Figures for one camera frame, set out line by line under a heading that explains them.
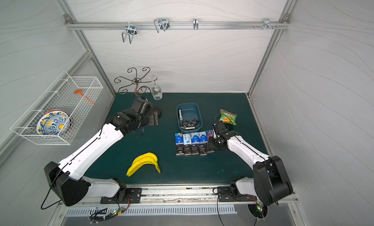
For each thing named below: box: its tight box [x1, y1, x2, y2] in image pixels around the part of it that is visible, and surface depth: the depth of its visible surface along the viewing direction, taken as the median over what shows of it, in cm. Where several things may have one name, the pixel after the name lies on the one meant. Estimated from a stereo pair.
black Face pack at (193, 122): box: [187, 117, 199, 127], surface depth 103 cm
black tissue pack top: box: [205, 142, 215, 153], surface depth 90 cm
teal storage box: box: [176, 102, 203, 133], surface depth 107 cm
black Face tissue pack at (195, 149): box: [191, 143, 200, 155], surface depth 90 cm
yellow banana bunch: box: [126, 152, 161, 177], surface depth 83 cm
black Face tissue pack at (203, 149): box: [199, 143, 208, 156], surface depth 90 cm
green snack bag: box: [219, 109, 238, 126], surface depth 103 cm
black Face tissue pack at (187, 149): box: [183, 144, 192, 156], surface depth 90 cm
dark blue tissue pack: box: [174, 132, 184, 146], surface depth 95 cm
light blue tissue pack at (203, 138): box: [198, 131, 208, 145], surface depth 95 cm
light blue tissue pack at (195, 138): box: [190, 132, 201, 145], surface depth 95 cm
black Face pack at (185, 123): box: [180, 119, 189, 130], surface depth 101 cm
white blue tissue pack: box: [183, 132, 192, 146], surface depth 95 cm
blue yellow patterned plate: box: [36, 109, 73, 136], surface depth 62 cm
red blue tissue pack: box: [205, 130, 214, 143], surface depth 97 cm
